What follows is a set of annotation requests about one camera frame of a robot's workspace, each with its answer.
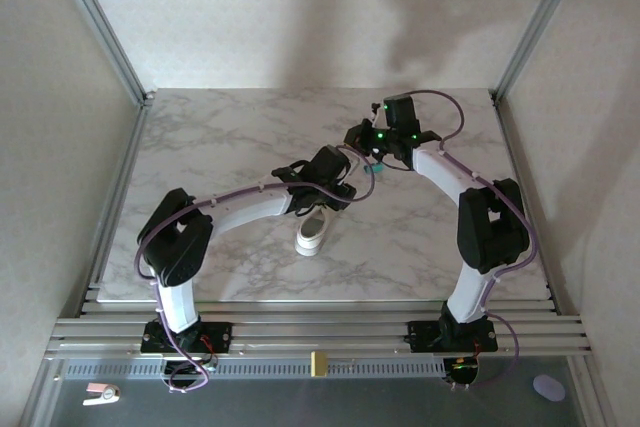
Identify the pink and white tool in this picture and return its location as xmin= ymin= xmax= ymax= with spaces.
xmin=82 ymin=382 xmax=121 ymax=407

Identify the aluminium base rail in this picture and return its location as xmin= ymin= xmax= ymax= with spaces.
xmin=42 ymin=299 xmax=594 ymax=361

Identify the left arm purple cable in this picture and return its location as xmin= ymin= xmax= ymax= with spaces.
xmin=134 ymin=144 xmax=377 ymax=394

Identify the lilac oval pad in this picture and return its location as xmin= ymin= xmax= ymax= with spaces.
xmin=532 ymin=374 xmax=566 ymax=402

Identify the aluminium side rail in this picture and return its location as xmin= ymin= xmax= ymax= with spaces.
xmin=74 ymin=101 xmax=151 ymax=318

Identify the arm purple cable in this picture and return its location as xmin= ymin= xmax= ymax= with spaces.
xmin=134 ymin=144 xmax=377 ymax=394
xmin=409 ymin=89 xmax=540 ymax=388

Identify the small circuit board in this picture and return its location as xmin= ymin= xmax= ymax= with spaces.
xmin=443 ymin=356 xmax=482 ymax=391
xmin=162 ymin=354 xmax=219 ymax=393

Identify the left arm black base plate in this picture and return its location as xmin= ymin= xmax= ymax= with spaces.
xmin=140 ymin=321 xmax=235 ymax=354

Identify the tan block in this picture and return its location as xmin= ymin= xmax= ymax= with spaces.
xmin=309 ymin=350 xmax=330 ymax=378

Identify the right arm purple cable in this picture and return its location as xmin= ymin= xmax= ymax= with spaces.
xmin=409 ymin=89 xmax=540 ymax=388

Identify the white sneaker shoe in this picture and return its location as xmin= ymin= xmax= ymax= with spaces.
xmin=294 ymin=206 xmax=344 ymax=258

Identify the grey slotted cable duct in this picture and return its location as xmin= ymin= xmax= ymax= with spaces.
xmin=62 ymin=357 xmax=449 ymax=381

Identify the aluminium frame post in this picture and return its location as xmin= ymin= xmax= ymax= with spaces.
xmin=47 ymin=0 xmax=154 ymax=106
xmin=492 ymin=0 xmax=591 ymax=103

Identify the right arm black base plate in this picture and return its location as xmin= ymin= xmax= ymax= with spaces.
xmin=407 ymin=319 xmax=500 ymax=353

